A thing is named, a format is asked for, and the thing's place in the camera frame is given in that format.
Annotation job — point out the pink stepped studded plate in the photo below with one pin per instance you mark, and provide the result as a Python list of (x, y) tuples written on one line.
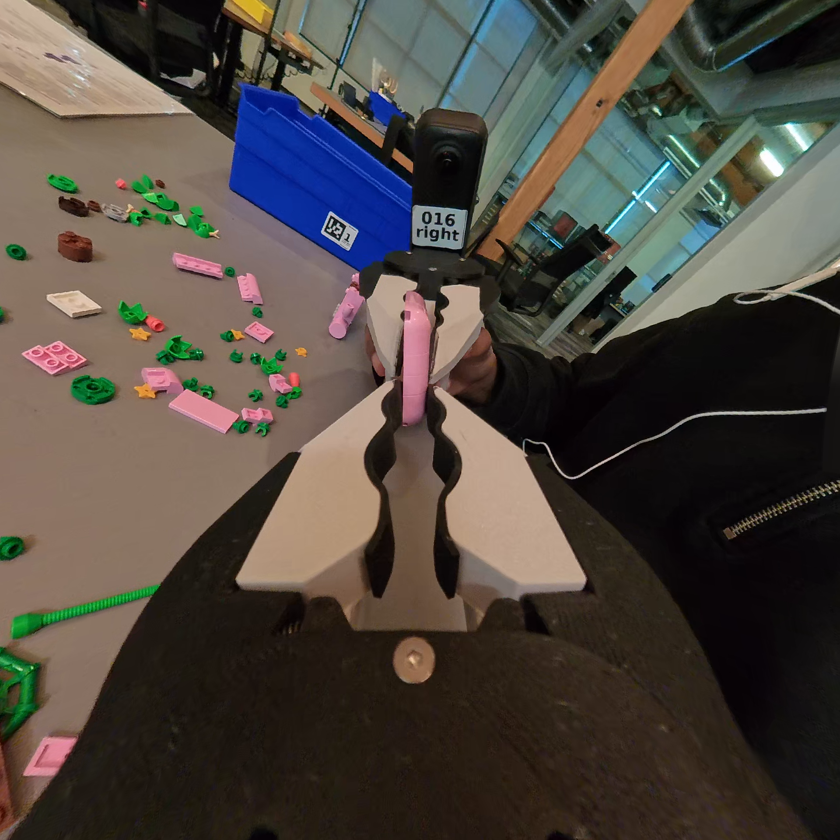
[(54, 358)]

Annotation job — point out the green spiky leaf element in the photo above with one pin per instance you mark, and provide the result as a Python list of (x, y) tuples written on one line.
[(132, 313)]

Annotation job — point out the black office chair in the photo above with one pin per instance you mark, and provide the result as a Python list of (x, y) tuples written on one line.
[(558, 269)]

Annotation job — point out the small dark brown piece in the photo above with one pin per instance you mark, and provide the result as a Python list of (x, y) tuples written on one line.
[(72, 206)]

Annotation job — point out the green flexible bar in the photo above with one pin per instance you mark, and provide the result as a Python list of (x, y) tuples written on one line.
[(85, 610)]

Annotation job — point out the pink square jumper plate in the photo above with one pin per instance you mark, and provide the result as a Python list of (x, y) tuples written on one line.
[(259, 332)]

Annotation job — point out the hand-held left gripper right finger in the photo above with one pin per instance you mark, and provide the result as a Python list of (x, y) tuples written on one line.
[(512, 525)]

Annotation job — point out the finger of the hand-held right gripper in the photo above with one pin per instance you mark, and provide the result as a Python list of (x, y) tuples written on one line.
[(387, 315), (463, 321)]

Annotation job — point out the pink curved brick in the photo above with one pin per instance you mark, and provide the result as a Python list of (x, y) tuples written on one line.
[(161, 380)]

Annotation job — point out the brown round brick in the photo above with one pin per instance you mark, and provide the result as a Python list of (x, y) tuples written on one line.
[(75, 248)]

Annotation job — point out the person's black clothing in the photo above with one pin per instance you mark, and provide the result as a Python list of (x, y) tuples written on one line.
[(754, 623)]

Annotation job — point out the pink and brown brick figure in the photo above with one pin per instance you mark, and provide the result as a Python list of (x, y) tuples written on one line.
[(344, 315)]

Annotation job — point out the green round studded plate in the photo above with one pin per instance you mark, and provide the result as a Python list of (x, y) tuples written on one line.
[(93, 390)]

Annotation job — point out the pink half cylinder brick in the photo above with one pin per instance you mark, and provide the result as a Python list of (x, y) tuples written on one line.
[(250, 289)]

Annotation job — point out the printed paper sheet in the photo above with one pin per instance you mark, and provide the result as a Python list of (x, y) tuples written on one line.
[(72, 65)]

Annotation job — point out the small grey piece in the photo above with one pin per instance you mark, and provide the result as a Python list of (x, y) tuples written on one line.
[(115, 212)]

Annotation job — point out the blue plastic bin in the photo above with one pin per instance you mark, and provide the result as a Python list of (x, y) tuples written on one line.
[(295, 170)]

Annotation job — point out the wooden post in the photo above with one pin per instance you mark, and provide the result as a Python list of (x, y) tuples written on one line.
[(590, 111)]

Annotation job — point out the green octagonal web piece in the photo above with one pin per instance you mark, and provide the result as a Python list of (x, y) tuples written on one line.
[(26, 676)]

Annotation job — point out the white square plate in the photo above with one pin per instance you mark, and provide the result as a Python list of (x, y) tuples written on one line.
[(73, 304)]

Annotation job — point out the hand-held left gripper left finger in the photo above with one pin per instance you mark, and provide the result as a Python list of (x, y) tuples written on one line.
[(308, 525)]

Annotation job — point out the pink square brick base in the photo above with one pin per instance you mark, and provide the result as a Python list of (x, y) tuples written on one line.
[(415, 354)]

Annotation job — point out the pink flat rectangular tile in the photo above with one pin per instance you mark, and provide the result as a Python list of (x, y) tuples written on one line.
[(203, 411)]

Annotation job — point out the brown square studded plate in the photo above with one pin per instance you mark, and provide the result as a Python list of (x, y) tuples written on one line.
[(4, 781)]

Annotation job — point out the person's right forearm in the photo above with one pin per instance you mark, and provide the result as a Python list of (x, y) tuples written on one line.
[(656, 367)]

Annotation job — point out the person's right hand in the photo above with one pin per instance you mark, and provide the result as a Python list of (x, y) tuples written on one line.
[(476, 374)]

